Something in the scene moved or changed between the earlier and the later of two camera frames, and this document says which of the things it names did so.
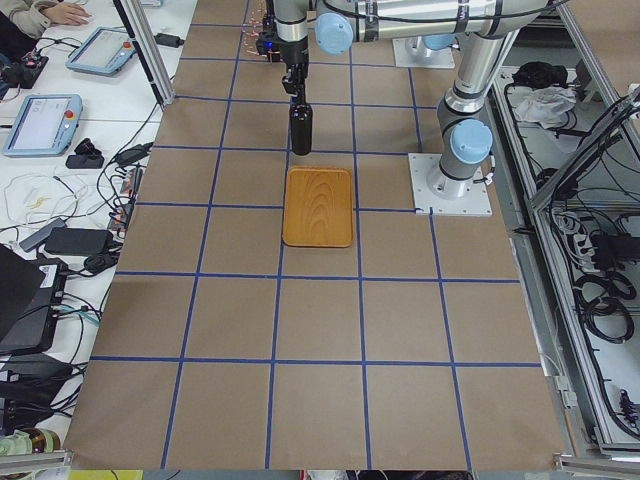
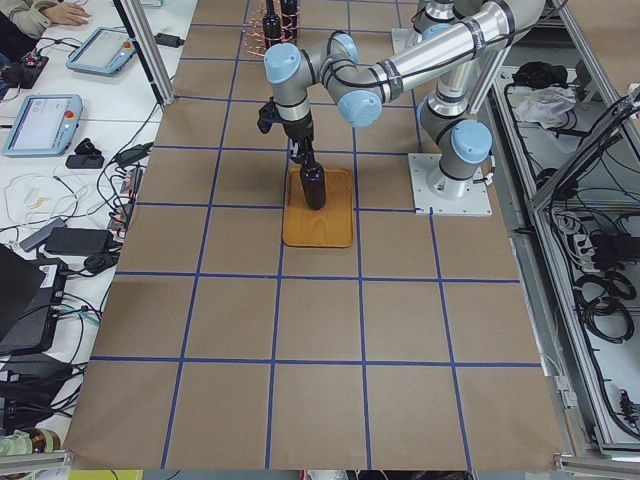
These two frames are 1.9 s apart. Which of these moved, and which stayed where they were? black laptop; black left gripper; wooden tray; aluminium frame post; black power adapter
Moved: black left gripper
Stayed: aluminium frame post; black power adapter; black laptop; wooden tray
